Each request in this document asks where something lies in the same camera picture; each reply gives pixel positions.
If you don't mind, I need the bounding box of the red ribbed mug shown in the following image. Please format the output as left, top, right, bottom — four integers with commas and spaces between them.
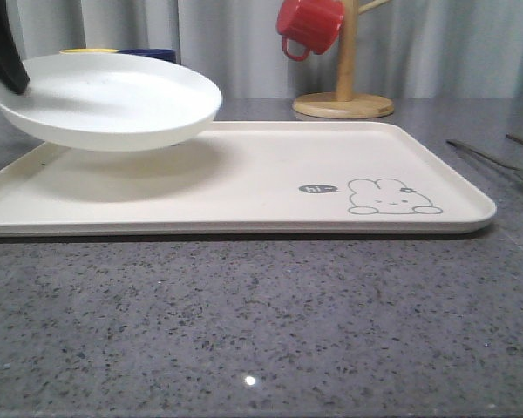
276, 0, 345, 62

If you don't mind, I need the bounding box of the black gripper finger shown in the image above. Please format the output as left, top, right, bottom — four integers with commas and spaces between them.
0, 0, 30, 94

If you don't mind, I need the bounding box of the white round plate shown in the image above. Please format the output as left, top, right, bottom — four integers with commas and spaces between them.
0, 53, 222, 152

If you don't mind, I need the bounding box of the dark blue mug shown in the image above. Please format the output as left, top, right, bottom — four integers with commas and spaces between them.
117, 48, 177, 64

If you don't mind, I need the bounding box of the wooden mug tree stand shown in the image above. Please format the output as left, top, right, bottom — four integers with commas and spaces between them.
292, 1, 394, 119

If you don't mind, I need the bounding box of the yellow mug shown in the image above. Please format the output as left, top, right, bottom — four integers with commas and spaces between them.
59, 48, 119, 54

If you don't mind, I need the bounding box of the cream rabbit print tray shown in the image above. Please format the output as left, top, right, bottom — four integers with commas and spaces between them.
0, 122, 496, 237

